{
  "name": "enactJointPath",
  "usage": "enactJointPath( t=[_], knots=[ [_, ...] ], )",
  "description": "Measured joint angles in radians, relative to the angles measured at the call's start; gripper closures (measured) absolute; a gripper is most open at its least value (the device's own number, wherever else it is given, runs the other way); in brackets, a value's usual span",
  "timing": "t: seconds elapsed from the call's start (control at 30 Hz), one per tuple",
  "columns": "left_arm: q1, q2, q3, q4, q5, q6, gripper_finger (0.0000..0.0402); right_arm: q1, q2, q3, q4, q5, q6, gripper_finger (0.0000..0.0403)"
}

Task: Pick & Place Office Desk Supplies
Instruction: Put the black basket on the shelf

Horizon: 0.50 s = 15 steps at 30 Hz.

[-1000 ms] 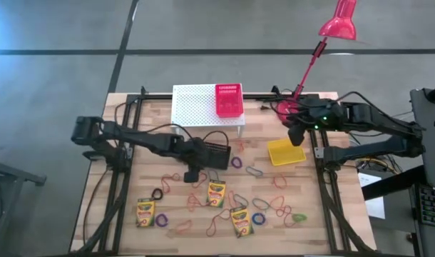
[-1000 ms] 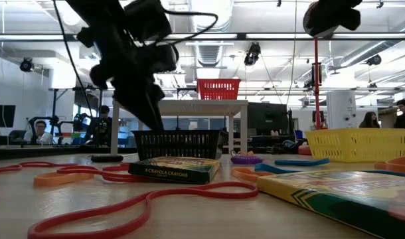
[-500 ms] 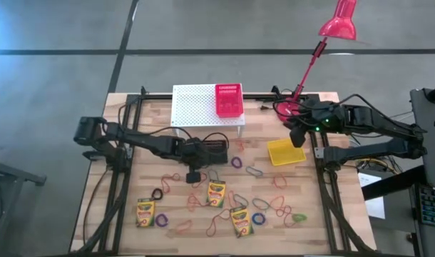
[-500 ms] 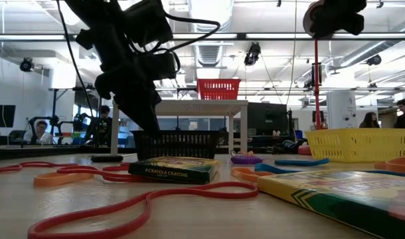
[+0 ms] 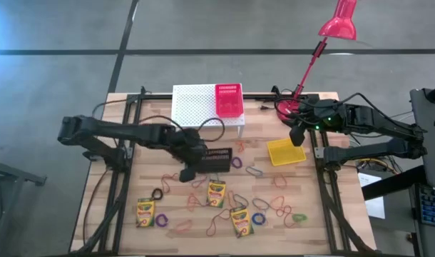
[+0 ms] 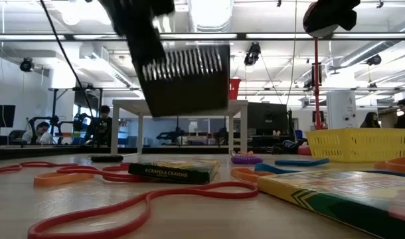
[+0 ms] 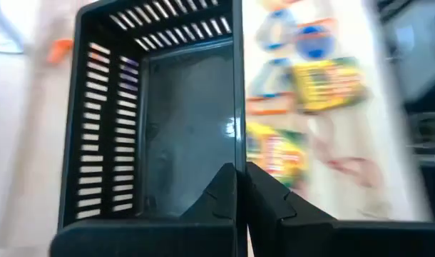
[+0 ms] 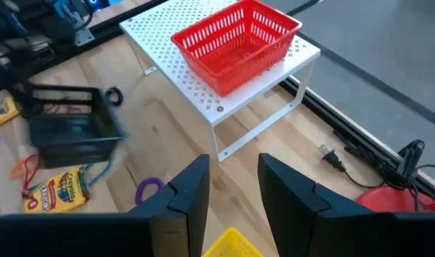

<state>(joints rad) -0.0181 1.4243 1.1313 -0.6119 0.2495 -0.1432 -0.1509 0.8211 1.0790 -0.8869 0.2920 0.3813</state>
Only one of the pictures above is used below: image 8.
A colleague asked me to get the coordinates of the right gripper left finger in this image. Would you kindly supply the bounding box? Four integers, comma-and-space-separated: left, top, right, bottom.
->
0, 153, 210, 257

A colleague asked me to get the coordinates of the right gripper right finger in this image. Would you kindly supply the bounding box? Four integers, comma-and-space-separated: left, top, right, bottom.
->
257, 153, 435, 257

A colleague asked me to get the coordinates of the yellow Crayola crayon box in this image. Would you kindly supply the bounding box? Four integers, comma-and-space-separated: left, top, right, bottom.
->
22, 166, 91, 214
0, 96, 20, 129

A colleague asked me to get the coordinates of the purple spiral coil wristband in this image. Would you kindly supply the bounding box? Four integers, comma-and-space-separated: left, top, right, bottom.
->
134, 177, 165, 207

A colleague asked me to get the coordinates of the yellow plastic basket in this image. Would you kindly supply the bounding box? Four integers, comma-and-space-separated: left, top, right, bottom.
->
202, 227, 264, 257

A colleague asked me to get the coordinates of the black plastic basket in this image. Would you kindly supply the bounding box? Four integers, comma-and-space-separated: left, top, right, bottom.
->
23, 82, 128, 168

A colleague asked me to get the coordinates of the black spiral coil wristband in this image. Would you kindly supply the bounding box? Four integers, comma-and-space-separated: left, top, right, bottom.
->
104, 86, 124, 108

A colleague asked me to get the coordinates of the red desk lamp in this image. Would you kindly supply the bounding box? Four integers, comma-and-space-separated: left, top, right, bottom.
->
356, 184, 435, 214

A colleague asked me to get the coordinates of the black clamp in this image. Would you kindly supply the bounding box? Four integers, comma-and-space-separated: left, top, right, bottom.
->
396, 138, 426, 181

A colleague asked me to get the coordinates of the red plastic basket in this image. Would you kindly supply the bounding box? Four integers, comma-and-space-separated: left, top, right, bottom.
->
170, 0, 303, 98

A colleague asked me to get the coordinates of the white perforated metal shelf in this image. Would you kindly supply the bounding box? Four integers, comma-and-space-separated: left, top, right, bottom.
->
119, 0, 321, 162

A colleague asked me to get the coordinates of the black power plug cable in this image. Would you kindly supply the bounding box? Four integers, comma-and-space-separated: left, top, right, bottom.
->
317, 143, 386, 190

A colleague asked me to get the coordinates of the black aluminium table frame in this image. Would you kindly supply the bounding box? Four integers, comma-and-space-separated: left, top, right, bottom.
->
23, 0, 435, 206

